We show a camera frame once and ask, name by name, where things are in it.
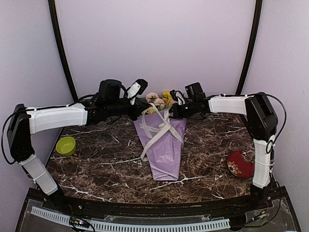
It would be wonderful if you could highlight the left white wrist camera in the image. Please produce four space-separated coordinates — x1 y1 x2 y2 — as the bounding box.
127 79 148 105

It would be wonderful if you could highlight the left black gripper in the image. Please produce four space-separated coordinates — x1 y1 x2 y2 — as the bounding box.
107 98 151 121

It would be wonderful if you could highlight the right black frame post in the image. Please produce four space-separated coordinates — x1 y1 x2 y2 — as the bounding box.
236 0 263 95

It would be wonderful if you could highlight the black front table rail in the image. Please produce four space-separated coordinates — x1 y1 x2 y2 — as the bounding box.
51 195 252 218

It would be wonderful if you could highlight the lime green bowl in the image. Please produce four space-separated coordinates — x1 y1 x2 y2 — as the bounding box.
56 136 76 157

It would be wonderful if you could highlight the pink purple wrapping paper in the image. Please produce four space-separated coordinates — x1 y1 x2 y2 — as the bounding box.
134 110 187 181

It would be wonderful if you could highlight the white slotted cable duct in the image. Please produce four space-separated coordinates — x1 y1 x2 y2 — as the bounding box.
30 206 230 232

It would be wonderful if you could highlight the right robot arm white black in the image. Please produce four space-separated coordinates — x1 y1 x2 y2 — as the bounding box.
170 82 278 189

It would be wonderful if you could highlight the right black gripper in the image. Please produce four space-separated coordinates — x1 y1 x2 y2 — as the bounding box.
165 100 197 119

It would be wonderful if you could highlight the pink rose flower stem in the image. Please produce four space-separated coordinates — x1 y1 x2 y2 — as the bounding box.
146 92 172 110

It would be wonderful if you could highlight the white ribbon strap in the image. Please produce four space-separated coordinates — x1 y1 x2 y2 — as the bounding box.
140 102 185 162

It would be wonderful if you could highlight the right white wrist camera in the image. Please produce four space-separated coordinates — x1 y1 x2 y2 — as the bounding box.
169 90 188 105

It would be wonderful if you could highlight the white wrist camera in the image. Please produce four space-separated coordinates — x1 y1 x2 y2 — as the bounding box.
169 90 188 105
127 79 148 105

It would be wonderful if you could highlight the yellow fuzzy poppy stem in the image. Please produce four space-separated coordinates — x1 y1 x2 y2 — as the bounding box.
162 91 174 105

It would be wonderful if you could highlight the red floral dish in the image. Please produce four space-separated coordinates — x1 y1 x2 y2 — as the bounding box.
227 151 254 178

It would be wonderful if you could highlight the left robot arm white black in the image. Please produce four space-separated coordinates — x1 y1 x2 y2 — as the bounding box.
0 79 148 211

